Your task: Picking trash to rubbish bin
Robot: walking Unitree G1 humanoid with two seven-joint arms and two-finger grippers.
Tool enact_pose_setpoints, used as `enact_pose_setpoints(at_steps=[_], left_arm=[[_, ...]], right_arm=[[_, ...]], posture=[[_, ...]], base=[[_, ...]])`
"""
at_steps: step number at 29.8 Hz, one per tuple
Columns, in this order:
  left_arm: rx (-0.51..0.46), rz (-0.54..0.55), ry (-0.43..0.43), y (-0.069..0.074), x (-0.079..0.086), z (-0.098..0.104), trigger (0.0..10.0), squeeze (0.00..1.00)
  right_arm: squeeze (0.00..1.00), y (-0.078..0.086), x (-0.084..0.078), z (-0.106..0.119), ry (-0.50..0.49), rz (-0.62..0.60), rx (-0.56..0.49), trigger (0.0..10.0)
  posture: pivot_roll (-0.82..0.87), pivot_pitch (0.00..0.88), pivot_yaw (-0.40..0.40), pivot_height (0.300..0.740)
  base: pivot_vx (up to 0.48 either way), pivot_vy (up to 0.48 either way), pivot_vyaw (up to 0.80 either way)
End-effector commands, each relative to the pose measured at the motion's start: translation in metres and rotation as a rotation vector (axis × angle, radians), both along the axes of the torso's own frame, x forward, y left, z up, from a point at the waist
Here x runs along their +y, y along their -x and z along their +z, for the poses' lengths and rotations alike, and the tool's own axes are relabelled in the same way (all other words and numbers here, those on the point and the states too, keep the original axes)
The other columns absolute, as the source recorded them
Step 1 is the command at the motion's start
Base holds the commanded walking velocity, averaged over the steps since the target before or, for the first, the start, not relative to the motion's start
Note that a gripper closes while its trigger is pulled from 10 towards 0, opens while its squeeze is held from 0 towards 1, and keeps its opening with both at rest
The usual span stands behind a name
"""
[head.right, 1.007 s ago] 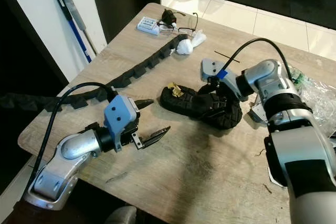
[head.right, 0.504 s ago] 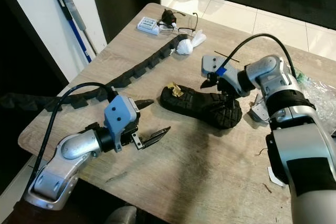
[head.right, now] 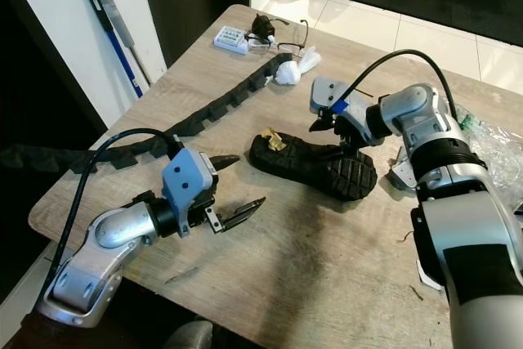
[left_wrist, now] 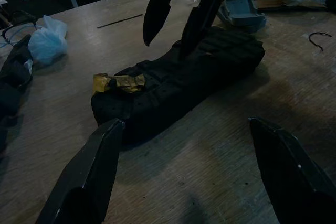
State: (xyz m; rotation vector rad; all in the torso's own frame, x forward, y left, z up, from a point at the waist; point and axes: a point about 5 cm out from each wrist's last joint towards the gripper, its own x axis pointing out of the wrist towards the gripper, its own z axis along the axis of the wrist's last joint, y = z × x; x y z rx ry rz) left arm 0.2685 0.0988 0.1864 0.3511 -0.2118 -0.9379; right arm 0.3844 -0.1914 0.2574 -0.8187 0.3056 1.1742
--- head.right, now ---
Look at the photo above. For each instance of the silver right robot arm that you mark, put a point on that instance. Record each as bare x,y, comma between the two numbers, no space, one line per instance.
466,202

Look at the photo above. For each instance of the black shoe with lugged sole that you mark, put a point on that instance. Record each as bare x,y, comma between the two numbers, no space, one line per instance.
319,165

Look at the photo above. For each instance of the yellow crumpled wrapper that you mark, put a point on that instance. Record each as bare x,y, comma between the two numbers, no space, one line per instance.
273,139

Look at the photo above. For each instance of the wooden table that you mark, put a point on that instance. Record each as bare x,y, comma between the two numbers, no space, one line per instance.
310,243

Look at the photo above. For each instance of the clear safety glasses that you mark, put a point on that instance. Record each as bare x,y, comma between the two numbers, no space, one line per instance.
282,45

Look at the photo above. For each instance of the grey robot foot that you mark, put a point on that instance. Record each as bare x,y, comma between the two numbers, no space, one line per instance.
188,336

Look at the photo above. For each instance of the white paper scrap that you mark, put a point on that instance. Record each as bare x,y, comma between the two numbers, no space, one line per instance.
429,277

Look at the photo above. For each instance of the blue and black stick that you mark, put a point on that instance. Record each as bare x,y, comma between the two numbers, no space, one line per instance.
116,46

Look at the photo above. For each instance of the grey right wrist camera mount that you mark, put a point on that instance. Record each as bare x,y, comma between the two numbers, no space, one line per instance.
331,96

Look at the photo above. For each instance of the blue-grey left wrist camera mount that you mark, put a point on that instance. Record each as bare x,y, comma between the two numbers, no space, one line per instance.
189,181

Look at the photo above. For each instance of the grey printed bracket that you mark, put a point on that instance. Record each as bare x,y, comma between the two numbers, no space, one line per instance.
402,171

